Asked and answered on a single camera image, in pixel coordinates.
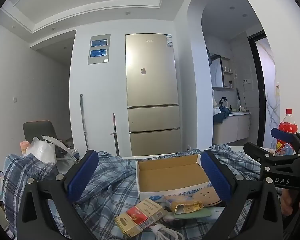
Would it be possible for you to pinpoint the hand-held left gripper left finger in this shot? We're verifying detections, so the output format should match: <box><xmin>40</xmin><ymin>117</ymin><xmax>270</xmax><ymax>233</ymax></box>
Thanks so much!
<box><xmin>17</xmin><ymin>150</ymin><xmax>100</xmax><ymax>240</ymax></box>

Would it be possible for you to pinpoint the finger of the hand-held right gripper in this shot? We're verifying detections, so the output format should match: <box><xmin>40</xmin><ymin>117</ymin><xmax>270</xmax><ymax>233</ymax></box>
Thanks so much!
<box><xmin>270</xmin><ymin>128</ymin><xmax>300</xmax><ymax>155</ymax></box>
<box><xmin>243</xmin><ymin>142</ymin><xmax>275</xmax><ymax>167</ymax></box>

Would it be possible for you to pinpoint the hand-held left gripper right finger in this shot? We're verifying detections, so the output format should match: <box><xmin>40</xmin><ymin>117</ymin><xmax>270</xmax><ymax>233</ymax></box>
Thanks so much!
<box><xmin>199</xmin><ymin>150</ymin><xmax>283</xmax><ymax>240</ymax></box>

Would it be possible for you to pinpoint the cardboard box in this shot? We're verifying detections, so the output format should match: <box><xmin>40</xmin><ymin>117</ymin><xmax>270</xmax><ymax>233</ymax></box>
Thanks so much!
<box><xmin>136</xmin><ymin>154</ymin><xmax>227</xmax><ymax>208</ymax></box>

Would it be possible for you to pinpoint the white cable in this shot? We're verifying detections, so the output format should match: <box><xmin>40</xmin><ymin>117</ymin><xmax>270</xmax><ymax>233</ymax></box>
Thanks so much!
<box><xmin>150</xmin><ymin>224</ymin><xmax>184</xmax><ymax>240</ymax></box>

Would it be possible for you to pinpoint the person's right hand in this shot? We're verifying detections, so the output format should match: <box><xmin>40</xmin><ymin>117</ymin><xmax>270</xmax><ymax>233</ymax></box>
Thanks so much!
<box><xmin>280</xmin><ymin>188</ymin><xmax>295</xmax><ymax>217</ymax></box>

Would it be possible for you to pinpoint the red soda bottle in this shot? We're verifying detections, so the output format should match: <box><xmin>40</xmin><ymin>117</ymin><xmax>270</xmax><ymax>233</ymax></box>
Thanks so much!
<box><xmin>274</xmin><ymin>109</ymin><xmax>298</xmax><ymax>157</ymax></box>

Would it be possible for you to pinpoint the tan round face pad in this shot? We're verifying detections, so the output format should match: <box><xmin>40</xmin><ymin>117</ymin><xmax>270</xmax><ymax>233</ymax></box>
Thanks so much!
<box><xmin>191</xmin><ymin>189</ymin><xmax>222</xmax><ymax>207</ymax></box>

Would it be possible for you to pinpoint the blue plaid cloth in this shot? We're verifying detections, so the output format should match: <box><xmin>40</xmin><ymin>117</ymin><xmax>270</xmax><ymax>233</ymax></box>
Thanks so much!
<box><xmin>2</xmin><ymin>144</ymin><xmax>283</xmax><ymax>240</ymax></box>

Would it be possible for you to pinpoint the white vanity cabinet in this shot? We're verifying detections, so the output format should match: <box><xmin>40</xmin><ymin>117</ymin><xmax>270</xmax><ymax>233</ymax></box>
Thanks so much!
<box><xmin>212</xmin><ymin>112</ymin><xmax>250</xmax><ymax>145</ymax></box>

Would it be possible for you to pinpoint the gold foil packet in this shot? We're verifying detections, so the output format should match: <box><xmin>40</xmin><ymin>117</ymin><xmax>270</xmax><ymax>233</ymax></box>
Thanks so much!
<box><xmin>174</xmin><ymin>201</ymin><xmax>204</xmax><ymax>215</ymax></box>

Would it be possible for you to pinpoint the printed glass door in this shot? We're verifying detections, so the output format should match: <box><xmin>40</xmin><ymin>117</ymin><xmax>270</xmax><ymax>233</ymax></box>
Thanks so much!
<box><xmin>256</xmin><ymin>39</ymin><xmax>280</xmax><ymax>150</ymax></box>

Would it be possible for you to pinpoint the white plastic bag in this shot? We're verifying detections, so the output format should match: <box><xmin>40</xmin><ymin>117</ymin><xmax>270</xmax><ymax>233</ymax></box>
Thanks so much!
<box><xmin>26</xmin><ymin>137</ymin><xmax>57</xmax><ymax>165</ymax></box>

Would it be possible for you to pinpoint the blue clothes pile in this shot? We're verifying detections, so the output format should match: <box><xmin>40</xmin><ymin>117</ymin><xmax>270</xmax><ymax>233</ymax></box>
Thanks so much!
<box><xmin>213</xmin><ymin>107</ymin><xmax>232</xmax><ymax>124</ymax></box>

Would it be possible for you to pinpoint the grey mop stick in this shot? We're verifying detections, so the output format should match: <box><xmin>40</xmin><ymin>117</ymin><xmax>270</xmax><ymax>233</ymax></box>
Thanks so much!
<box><xmin>80</xmin><ymin>94</ymin><xmax>89</xmax><ymax>153</ymax></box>

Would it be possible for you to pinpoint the grey chair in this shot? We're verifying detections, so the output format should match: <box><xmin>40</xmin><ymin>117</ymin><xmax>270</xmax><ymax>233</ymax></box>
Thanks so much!
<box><xmin>23</xmin><ymin>120</ymin><xmax>58</xmax><ymax>143</ymax></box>

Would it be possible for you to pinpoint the gold and red carton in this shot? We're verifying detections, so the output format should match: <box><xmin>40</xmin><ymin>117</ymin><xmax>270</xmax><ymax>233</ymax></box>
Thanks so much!
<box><xmin>114</xmin><ymin>201</ymin><xmax>167</xmax><ymax>238</ymax></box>

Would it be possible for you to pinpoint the bathroom mirror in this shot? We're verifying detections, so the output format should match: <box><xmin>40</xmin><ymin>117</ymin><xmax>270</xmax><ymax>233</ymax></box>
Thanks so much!
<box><xmin>210</xmin><ymin>54</ymin><xmax>224</xmax><ymax>88</ymax></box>

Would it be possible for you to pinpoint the gold refrigerator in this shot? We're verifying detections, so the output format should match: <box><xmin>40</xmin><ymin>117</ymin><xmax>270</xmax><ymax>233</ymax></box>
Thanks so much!
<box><xmin>125</xmin><ymin>33</ymin><xmax>182</xmax><ymax>157</ymax></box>

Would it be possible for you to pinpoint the grey electrical panel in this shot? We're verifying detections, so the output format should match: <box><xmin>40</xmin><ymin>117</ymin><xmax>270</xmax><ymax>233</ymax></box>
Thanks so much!
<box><xmin>87</xmin><ymin>34</ymin><xmax>111</xmax><ymax>65</ymax></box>

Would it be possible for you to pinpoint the black door frame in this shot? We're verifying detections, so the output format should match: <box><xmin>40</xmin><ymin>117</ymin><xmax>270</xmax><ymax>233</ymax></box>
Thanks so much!
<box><xmin>247</xmin><ymin>30</ymin><xmax>268</xmax><ymax>145</ymax></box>

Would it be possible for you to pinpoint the bathroom wall shelf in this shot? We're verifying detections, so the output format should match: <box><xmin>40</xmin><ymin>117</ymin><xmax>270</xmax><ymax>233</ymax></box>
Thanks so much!
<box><xmin>221</xmin><ymin>56</ymin><xmax>234</xmax><ymax>88</ymax></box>

